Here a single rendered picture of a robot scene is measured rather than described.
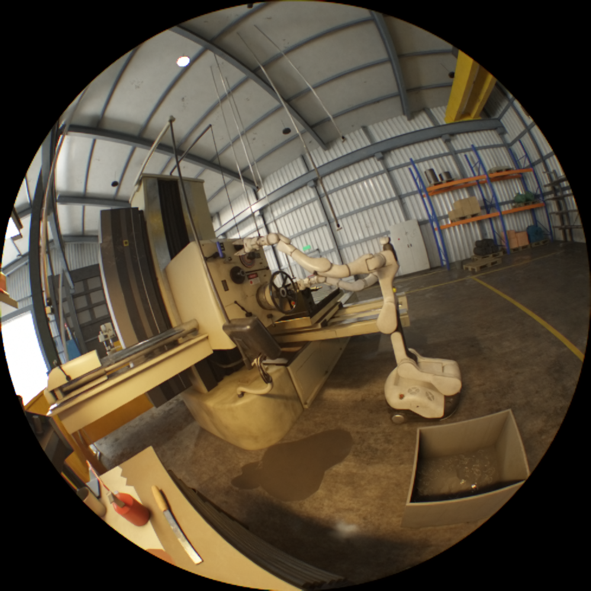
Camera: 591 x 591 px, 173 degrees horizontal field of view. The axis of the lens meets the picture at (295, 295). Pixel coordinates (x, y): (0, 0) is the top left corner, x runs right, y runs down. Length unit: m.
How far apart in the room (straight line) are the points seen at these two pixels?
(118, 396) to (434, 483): 1.84
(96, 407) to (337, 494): 1.64
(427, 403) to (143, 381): 1.97
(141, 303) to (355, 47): 8.36
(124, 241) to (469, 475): 2.88
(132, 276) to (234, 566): 1.91
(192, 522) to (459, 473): 1.12
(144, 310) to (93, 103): 7.76
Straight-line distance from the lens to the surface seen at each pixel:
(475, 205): 8.27
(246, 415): 1.77
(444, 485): 1.22
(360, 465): 1.66
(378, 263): 1.18
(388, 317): 1.40
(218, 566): 0.58
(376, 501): 1.51
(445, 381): 1.65
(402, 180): 9.16
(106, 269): 1.92
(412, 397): 1.57
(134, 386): 1.48
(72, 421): 1.56
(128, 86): 8.05
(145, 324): 1.87
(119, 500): 0.70
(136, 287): 1.91
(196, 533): 0.63
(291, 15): 7.32
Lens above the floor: 1.43
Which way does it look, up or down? 6 degrees down
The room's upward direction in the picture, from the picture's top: 18 degrees counter-clockwise
